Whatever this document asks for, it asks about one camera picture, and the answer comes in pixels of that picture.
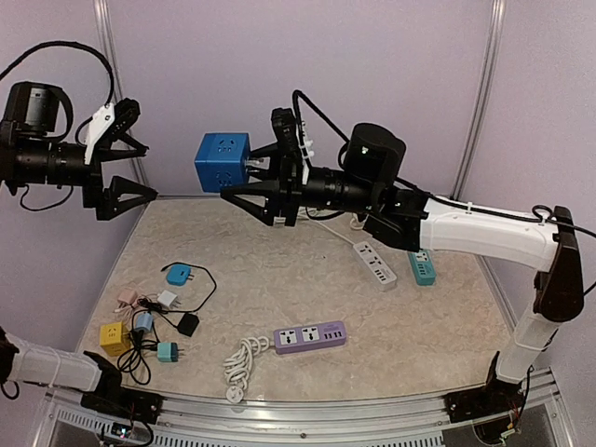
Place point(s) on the white wall charger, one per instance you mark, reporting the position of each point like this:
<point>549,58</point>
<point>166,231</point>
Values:
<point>168,300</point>

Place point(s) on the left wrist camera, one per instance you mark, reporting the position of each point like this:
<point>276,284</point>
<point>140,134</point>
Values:
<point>110,121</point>

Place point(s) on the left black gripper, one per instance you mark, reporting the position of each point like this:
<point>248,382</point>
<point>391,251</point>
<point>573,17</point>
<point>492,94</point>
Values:
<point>94,196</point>

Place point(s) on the yellow cube socket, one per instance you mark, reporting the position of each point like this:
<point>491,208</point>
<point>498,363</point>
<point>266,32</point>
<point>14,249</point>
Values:
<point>114,338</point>

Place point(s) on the right aluminium frame post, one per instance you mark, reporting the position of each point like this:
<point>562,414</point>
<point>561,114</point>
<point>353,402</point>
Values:
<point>482,98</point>

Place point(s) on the pale blue round charger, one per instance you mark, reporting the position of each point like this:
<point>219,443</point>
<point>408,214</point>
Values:
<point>144,323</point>

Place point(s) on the light blue flat charger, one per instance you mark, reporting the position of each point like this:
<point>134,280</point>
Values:
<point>178,274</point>

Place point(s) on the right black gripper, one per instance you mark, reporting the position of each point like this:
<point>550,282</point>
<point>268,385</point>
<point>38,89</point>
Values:
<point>289,187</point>

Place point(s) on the white power strip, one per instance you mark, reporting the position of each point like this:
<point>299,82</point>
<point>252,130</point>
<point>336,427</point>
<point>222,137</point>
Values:
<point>366,255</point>

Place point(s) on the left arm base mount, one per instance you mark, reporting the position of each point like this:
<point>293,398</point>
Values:
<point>126,403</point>

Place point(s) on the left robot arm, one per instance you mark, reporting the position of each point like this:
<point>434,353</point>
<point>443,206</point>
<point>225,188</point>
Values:
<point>31,153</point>

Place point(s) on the purple power strip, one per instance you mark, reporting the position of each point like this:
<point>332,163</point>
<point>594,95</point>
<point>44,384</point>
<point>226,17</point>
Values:
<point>238,368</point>

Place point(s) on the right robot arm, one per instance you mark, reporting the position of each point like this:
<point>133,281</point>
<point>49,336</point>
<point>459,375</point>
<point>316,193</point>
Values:
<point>404,217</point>

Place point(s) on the front aluminium rail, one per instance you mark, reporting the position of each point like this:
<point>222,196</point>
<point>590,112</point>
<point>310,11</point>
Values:
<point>417,420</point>

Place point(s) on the black charger with cable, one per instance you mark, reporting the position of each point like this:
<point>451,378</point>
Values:
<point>184,321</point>

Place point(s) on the blue cube socket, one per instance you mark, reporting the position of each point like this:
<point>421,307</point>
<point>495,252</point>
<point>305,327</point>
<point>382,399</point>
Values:
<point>221,160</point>

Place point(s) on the teal power strip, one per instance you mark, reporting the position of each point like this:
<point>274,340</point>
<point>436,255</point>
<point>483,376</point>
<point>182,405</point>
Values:
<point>423,268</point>

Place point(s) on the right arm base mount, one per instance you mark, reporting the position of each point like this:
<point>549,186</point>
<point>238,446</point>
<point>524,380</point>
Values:
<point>477,402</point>

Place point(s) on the teal charger with cable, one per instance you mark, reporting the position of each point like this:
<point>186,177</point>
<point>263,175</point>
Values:
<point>133,362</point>

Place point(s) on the pink charger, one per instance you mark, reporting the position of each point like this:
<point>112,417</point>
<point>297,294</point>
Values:
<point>127,300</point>

